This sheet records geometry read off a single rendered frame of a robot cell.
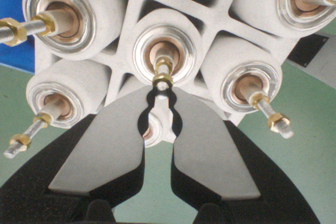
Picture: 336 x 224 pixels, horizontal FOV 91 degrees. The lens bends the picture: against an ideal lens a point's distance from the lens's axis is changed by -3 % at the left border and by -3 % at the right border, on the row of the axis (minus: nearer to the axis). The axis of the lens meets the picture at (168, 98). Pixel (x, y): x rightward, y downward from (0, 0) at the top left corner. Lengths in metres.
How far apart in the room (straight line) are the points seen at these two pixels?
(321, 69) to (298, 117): 0.36
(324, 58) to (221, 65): 0.20
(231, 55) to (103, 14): 0.16
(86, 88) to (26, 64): 0.24
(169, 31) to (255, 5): 0.11
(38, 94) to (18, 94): 0.41
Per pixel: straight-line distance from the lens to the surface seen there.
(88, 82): 0.28
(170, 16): 0.20
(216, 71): 0.23
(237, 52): 0.24
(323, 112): 0.76
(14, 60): 0.50
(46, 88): 0.27
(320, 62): 0.39
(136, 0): 0.28
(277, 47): 0.33
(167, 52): 0.19
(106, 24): 0.22
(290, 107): 0.67
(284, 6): 0.23
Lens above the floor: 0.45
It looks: 60 degrees down
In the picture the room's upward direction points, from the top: 180 degrees counter-clockwise
